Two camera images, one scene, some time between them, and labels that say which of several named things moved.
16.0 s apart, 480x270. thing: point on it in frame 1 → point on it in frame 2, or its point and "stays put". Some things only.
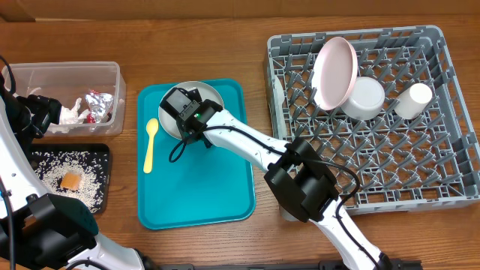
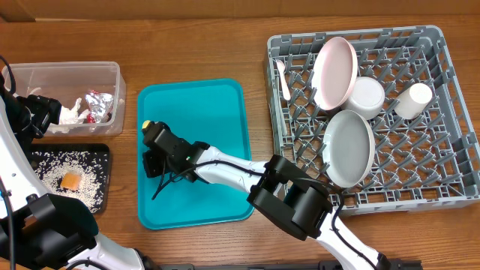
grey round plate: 206,92 → 348,148
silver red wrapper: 100,105 stays put
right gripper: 187,139 → 152,169
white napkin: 69,118 stays put
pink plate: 334,73 stays put
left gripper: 46,109 stays put
